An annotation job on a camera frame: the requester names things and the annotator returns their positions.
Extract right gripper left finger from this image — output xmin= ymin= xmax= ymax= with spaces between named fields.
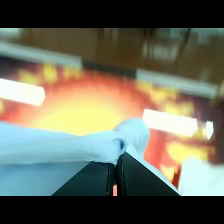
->
xmin=51 ymin=160 xmax=116 ymax=197

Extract light blue shirt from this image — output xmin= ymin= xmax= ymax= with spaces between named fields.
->
xmin=0 ymin=117 xmax=180 ymax=197

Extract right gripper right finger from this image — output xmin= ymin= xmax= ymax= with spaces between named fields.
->
xmin=117 ymin=150 xmax=181 ymax=197

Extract white garment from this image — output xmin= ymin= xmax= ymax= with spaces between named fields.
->
xmin=178 ymin=157 xmax=224 ymax=197

